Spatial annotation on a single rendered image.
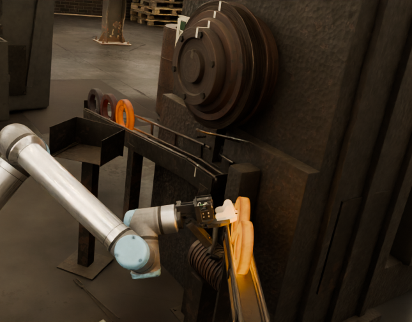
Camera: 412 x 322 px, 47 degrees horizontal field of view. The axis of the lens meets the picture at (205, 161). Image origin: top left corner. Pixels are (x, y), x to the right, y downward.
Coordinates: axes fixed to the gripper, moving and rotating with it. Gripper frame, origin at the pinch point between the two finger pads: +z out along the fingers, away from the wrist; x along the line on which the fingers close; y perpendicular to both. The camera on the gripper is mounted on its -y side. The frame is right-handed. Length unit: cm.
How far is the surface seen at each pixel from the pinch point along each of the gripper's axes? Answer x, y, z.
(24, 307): 33, -49, -97
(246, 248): -21.9, 1.9, 0.1
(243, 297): -30.3, -7.8, -2.5
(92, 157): 64, 4, -62
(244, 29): 31, 53, 10
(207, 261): 7.6, -20.6, -13.5
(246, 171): 23.3, 4.7, 4.2
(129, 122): 97, 8, -49
